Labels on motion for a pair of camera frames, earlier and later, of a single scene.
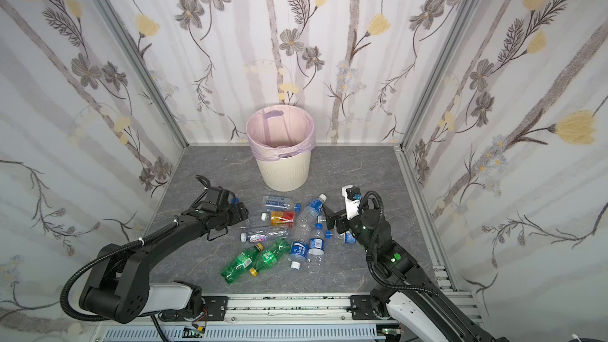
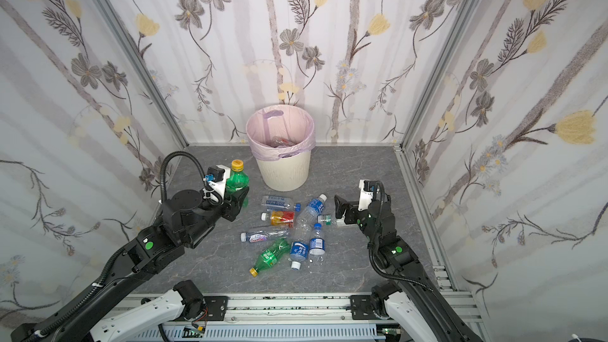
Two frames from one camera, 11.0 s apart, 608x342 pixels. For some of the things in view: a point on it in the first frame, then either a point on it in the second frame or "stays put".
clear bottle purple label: (255, 237) stays put
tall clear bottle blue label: (307, 217) stays put
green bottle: (241, 261) to (237, 179)
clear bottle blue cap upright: (317, 247) stays put
